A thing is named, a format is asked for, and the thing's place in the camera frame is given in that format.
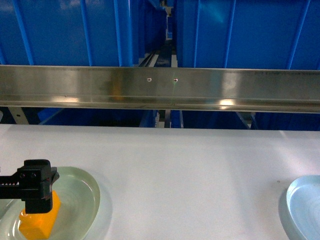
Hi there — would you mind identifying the clear green glass plate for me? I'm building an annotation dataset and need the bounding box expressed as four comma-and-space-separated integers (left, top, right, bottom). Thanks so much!
0, 166, 101, 240

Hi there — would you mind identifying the stainless steel rail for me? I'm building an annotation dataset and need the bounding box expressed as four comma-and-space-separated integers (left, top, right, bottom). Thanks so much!
0, 65, 320, 113

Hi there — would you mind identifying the large blue bin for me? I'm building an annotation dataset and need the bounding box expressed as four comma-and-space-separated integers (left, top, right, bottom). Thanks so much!
0, 0, 168, 68
174, 0, 320, 70

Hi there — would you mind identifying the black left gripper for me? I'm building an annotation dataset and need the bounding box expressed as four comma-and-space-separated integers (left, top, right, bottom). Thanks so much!
0, 159, 60, 214

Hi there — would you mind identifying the orange yellow toy block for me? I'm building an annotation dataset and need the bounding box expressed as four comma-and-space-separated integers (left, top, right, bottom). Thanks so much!
18, 190, 61, 240

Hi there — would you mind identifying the light blue plate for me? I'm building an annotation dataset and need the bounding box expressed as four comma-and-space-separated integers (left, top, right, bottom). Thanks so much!
285, 175, 320, 240

